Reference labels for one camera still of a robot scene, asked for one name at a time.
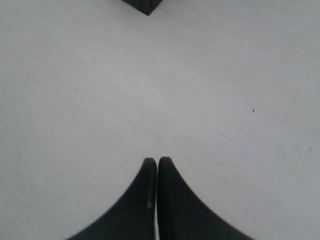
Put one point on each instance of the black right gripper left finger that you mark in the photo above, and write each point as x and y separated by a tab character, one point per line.
132	217

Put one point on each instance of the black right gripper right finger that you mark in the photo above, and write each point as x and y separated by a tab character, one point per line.
181	215

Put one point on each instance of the black two-tier metal rack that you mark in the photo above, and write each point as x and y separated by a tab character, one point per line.
144	6

